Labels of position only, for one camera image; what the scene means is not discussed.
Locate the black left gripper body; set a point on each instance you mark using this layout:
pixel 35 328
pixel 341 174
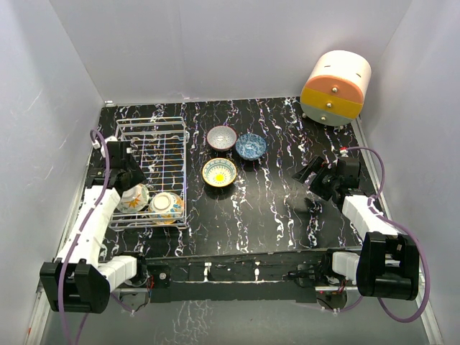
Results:
pixel 136 177

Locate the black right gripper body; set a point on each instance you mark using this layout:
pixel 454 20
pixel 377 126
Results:
pixel 325 182

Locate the orange flower leaf bowl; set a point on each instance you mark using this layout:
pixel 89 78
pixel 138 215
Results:
pixel 134 199

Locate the orange blue swirl bowl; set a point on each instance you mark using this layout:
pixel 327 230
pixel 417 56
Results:
pixel 166 208

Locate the yellow sun pattern bowl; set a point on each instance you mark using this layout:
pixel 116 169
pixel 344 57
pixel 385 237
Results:
pixel 219 172

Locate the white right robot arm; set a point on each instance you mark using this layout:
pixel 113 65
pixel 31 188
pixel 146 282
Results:
pixel 388 263

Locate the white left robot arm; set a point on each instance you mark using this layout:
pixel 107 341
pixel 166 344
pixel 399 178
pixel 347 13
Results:
pixel 75 281

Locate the blue patterned bowl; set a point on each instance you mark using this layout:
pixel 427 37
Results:
pixel 250 146

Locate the cylindrical drawer cabinet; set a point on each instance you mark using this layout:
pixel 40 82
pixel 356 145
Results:
pixel 335 91

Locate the grey bowl red rim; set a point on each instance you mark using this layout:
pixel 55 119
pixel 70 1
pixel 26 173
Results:
pixel 221 138

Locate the white wire dish rack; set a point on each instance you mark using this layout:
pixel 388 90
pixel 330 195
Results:
pixel 159 145

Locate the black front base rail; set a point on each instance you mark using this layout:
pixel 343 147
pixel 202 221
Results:
pixel 298 275

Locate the aluminium frame rail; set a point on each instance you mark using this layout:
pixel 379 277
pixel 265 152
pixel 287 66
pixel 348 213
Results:
pixel 40 313

